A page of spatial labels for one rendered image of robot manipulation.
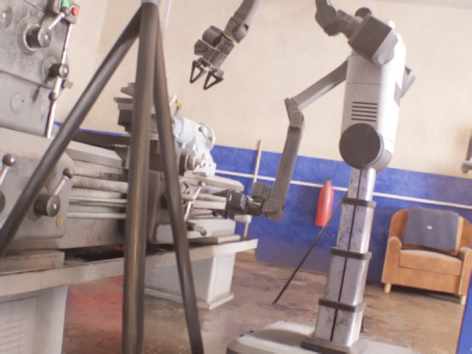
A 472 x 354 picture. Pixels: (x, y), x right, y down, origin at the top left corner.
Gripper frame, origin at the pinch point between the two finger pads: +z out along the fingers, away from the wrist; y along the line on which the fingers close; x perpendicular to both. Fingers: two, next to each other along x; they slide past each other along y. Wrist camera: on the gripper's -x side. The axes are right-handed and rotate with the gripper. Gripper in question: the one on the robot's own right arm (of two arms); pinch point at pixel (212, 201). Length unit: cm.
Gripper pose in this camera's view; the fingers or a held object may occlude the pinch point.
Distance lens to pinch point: 195.2
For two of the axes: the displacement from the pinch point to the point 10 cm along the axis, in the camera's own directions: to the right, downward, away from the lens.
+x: 2.4, 3.5, 9.1
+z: -9.4, -1.4, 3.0
